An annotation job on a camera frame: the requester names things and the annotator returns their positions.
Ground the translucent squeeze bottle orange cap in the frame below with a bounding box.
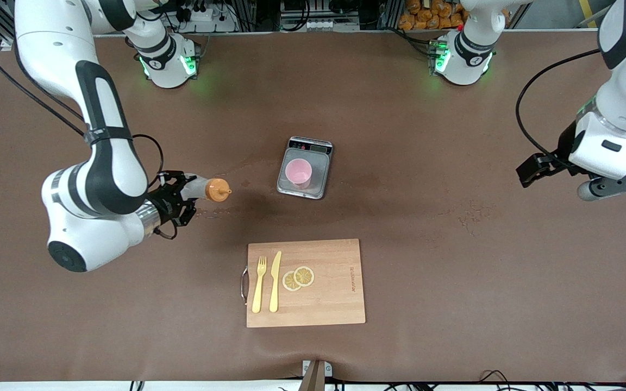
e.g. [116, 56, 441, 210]
[183, 174, 233, 203]

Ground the pink cup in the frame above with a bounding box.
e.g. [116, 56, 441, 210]
[285, 159, 313, 190]

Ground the yellow plastic fork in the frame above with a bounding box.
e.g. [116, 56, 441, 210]
[252, 256, 267, 314]

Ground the yellow plastic knife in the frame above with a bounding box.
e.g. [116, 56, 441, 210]
[269, 250, 283, 313]

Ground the silver kitchen scale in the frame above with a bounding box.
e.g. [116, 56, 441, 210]
[277, 136, 334, 200]

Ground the white power strip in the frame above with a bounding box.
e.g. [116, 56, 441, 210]
[174, 3, 237, 33]

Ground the wooden cutting board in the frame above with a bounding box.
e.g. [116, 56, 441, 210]
[241, 238, 366, 329]

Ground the black equipment rack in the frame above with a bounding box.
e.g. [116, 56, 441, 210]
[279, 0, 361, 32]

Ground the orange items pile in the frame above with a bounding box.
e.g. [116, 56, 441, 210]
[398, 0, 468, 31]

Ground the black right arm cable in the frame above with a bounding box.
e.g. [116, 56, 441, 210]
[0, 0, 179, 241]

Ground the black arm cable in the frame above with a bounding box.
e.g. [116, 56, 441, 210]
[0, 0, 179, 241]
[515, 49, 602, 158]

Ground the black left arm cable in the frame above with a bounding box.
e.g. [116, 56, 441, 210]
[515, 49, 602, 158]

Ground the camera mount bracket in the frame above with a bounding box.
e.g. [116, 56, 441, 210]
[298, 360, 333, 391]

